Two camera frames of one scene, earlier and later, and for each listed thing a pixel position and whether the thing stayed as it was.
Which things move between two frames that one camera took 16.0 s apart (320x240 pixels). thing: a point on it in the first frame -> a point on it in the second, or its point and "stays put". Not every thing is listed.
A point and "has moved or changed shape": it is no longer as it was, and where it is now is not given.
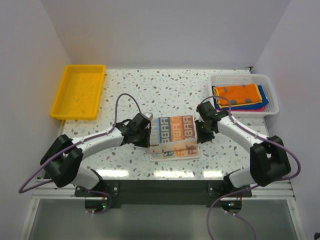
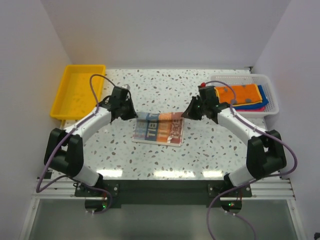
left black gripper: [146, 142] -> [132, 114]
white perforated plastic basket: [272, 107] stays put
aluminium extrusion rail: [48, 189] stays put
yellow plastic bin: [78, 94] stays put
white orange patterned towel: [173, 137] has moved or changed shape
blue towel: [264, 102] stays put
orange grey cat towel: [240, 94] stays put
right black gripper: [202, 138] -> [189, 113]
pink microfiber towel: [259, 109] stays put
